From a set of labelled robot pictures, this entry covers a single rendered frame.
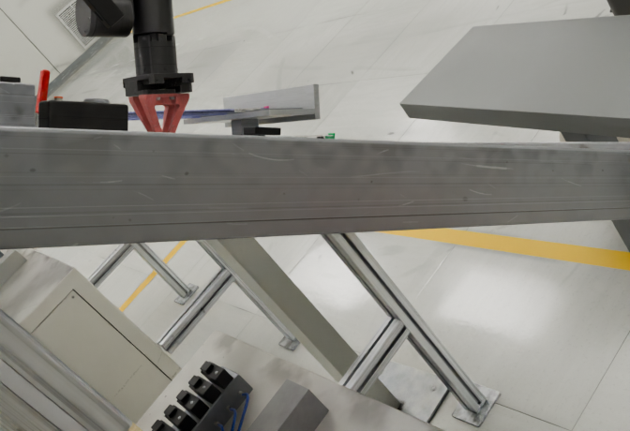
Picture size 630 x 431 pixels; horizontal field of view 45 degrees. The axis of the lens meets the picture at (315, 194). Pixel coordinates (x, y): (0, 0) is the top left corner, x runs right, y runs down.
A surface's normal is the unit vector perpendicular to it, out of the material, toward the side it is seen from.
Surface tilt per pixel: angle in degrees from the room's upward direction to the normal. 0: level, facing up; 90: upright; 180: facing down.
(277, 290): 90
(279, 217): 90
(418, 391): 0
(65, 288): 90
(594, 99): 0
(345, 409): 0
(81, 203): 90
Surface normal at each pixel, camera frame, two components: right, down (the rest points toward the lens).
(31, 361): 0.57, 0.06
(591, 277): -0.56, -0.70
